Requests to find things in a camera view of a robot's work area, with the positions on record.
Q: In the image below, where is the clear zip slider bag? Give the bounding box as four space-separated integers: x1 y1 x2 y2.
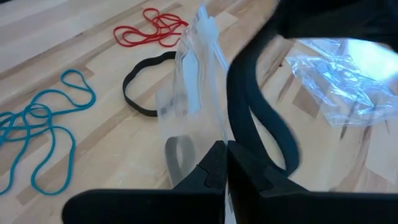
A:
155 4 234 190

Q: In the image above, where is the clear plastic bag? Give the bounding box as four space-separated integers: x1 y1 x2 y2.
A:
285 37 398 128

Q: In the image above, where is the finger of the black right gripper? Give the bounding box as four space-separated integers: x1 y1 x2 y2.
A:
275 0 398 52

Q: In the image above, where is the black wide rubber band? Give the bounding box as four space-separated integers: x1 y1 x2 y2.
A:
164 135 197 187
122 50 178 118
226 27 301 177

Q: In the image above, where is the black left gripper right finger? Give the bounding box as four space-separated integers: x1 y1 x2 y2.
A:
227 140 398 224

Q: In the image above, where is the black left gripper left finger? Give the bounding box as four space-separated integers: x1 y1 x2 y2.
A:
61 140 227 224

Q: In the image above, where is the red rubber band tangle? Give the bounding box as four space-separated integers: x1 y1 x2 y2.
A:
113 7 190 48

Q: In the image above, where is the blue rubber band tangle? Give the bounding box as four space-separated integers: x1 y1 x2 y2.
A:
0 68 96 196

